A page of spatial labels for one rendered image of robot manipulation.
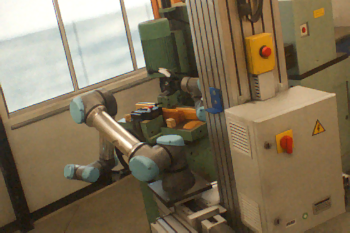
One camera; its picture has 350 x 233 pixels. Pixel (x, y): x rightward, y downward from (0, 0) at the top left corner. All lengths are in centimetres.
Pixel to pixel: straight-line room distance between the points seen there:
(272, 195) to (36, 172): 257
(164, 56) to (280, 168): 123
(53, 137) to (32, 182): 39
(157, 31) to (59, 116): 155
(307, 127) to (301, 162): 13
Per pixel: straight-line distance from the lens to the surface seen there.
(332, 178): 182
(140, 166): 195
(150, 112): 261
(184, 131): 256
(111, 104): 223
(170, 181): 209
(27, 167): 388
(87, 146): 408
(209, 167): 280
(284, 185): 168
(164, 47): 265
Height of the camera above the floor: 176
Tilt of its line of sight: 16 degrees down
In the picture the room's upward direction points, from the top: 11 degrees counter-clockwise
